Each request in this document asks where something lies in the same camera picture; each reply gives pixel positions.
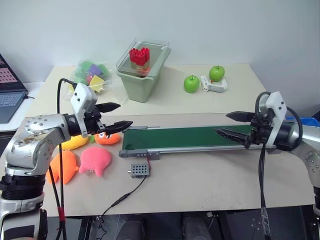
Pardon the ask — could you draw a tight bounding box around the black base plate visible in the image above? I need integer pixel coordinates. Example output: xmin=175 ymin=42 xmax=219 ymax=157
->
xmin=223 ymin=208 xmax=320 ymax=240

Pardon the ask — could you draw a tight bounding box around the green apple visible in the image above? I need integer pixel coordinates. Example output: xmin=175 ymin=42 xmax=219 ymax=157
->
xmin=208 ymin=65 xmax=226 ymax=83
xmin=183 ymin=73 xmax=201 ymax=94

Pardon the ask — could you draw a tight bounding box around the green conveyor belt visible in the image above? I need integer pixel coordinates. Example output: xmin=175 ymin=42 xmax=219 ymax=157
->
xmin=118 ymin=123 xmax=277 ymax=161

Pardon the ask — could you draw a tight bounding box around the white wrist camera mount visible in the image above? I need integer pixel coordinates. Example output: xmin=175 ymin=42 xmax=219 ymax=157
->
xmin=70 ymin=82 xmax=99 ymax=138
xmin=258 ymin=91 xmax=288 ymax=149

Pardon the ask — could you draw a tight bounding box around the clear bag of colourful toys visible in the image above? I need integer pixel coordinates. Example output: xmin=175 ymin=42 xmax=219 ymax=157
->
xmin=64 ymin=59 xmax=114 ymax=101

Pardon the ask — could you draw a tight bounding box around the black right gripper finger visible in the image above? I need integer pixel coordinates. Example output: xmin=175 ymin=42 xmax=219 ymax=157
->
xmin=214 ymin=127 xmax=253 ymax=146
xmin=225 ymin=111 xmax=256 ymax=124

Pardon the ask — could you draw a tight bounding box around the pink plush toy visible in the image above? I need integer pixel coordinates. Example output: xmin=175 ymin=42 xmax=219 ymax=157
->
xmin=78 ymin=146 xmax=113 ymax=179

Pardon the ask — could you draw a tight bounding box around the tan building block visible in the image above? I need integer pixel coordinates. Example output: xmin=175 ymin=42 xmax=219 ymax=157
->
xmin=129 ymin=61 xmax=151 ymax=75

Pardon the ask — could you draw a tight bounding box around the orange-red plush toy with eyes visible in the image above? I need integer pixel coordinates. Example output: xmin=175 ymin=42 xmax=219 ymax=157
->
xmin=94 ymin=131 xmax=122 ymax=146

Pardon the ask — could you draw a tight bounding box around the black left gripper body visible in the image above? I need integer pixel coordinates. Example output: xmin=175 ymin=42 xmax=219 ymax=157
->
xmin=83 ymin=104 xmax=107 ymax=137

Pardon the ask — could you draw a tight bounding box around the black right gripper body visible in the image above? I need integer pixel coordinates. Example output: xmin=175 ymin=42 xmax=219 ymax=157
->
xmin=245 ymin=112 xmax=273 ymax=150

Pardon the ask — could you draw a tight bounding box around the orange plush toy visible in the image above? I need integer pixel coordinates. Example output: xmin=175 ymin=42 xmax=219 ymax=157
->
xmin=45 ymin=150 xmax=80 ymax=186

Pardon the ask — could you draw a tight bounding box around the red building block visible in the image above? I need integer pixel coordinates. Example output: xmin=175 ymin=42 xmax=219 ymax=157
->
xmin=129 ymin=47 xmax=151 ymax=66

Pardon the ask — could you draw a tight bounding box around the grey perforated control box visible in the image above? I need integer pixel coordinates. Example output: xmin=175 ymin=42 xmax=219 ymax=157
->
xmin=128 ymin=163 xmax=151 ymax=179

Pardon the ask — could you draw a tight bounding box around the black power cable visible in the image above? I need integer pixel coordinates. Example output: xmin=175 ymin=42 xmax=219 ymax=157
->
xmin=96 ymin=174 xmax=149 ymax=240

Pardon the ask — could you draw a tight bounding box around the white handheld device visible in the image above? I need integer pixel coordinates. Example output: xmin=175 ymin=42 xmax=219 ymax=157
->
xmin=199 ymin=74 xmax=229 ymax=94

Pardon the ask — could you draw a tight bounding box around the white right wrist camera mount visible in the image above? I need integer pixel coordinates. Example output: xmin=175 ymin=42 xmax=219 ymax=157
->
xmin=258 ymin=91 xmax=288 ymax=149

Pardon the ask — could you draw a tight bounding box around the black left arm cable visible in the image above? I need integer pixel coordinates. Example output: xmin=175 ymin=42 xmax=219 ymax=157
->
xmin=47 ymin=78 xmax=79 ymax=240

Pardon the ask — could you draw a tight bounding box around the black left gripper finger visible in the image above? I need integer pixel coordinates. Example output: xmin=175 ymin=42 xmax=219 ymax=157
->
xmin=103 ymin=120 xmax=134 ymax=135
xmin=96 ymin=101 xmax=122 ymax=114

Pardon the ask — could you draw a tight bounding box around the pale green plastic bin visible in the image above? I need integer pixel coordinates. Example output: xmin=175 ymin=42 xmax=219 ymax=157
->
xmin=116 ymin=48 xmax=172 ymax=104

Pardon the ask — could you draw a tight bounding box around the yellow plush toy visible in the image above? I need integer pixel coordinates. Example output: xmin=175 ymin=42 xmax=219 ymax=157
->
xmin=60 ymin=134 xmax=90 ymax=151

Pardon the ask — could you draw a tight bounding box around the dark laptop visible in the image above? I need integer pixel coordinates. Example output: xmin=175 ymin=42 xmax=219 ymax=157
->
xmin=0 ymin=52 xmax=29 ymax=125

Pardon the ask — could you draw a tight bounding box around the blue plastic crate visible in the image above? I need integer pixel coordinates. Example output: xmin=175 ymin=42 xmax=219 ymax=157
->
xmin=284 ymin=115 xmax=320 ymax=126

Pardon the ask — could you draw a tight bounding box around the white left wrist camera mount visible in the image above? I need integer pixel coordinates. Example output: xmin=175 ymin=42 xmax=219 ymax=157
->
xmin=70 ymin=82 xmax=99 ymax=138

